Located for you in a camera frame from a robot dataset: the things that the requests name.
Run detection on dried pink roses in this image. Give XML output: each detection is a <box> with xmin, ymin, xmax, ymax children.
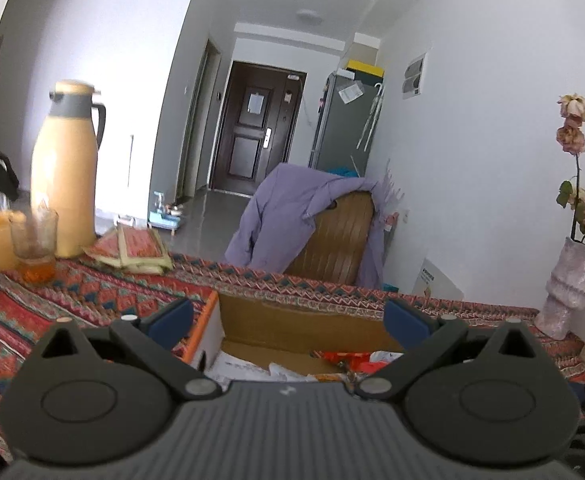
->
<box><xmin>555</xmin><ymin>93</ymin><xmax>585</xmax><ymax>254</ymax></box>

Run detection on white board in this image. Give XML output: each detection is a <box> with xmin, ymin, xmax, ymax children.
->
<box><xmin>412</xmin><ymin>258</ymin><xmax>465</xmax><ymax>307</ymax></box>

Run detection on grey fridge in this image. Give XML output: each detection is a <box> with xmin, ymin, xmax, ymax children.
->
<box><xmin>308</xmin><ymin>70</ymin><xmax>386</xmax><ymax>177</ymax></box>

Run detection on wooden chair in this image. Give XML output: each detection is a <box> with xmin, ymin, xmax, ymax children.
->
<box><xmin>284</xmin><ymin>192</ymin><xmax>376</xmax><ymax>287</ymax></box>

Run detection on folded patterned placemats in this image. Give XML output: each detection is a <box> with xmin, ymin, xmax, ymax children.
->
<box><xmin>82</xmin><ymin>224</ymin><xmax>175</xmax><ymax>276</ymax></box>

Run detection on white snack packet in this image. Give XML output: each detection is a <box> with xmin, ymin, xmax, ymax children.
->
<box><xmin>206</xmin><ymin>352</ymin><xmax>319</xmax><ymax>382</ymax></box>

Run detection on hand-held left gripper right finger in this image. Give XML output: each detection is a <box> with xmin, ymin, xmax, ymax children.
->
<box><xmin>357</xmin><ymin>300</ymin><xmax>543</xmax><ymax>402</ymax></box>

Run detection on pale pink vase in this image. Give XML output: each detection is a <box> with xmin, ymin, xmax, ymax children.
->
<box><xmin>534</xmin><ymin>236</ymin><xmax>585</xmax><ymax>342</ymax></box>

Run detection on dark brown door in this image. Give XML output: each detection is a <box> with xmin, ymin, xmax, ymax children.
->
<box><xmin>209</xmin><ymin>59</ymin><xmax>308</xmax><ymax>197</ymax></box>

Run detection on patterned red tablecloth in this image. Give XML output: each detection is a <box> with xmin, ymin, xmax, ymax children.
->
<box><xmin>0</xmin><ymin>250</ymin><xmax>585</xmax><ymax>480</ymax></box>

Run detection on glass cup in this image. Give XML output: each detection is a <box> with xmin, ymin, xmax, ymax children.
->
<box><xmin>9</xmin><ymin>207</ymin><xmax>60</xmax><ymax>287</ymax></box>

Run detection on beige thermos jug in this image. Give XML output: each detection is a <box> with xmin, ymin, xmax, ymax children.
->
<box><xmin>31</xmin><ymin>79</ymin><xmax>108</xmax><ymax>259</ymax></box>

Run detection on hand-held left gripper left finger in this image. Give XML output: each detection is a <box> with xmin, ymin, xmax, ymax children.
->
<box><xmin>37</xmin><ymin>299</ymin><xmax>222</xmax><ymax>402</ymax></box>

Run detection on white umbrellas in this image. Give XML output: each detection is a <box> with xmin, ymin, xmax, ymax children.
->
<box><xmin>356</xmin><ymin>84</ymin><xmax>385</xmax><ymax>151</ymax></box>

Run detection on yellow box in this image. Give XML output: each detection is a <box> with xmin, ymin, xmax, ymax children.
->
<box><xmin>346</xmin><ymin>58</ymin><xmax>386</xmax><ymax>79</ymax></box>

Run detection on red cardboard box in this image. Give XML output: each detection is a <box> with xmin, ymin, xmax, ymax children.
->
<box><xmin>180</xmin><ymin>290</ymin><xmax>409</xmax><ymax>382</ymax></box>

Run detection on purple jacket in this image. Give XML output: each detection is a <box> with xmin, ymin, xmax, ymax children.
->
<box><xmin>224</xmin><ymin>162</ymin><xmax>399</xmax><ymax>289</ymax></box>

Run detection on small blue floor rack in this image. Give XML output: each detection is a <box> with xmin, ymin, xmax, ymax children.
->
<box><xmin>149</xmin><ymin>191</ymin><xmax>186</xmax><ymax>234</ymax></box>

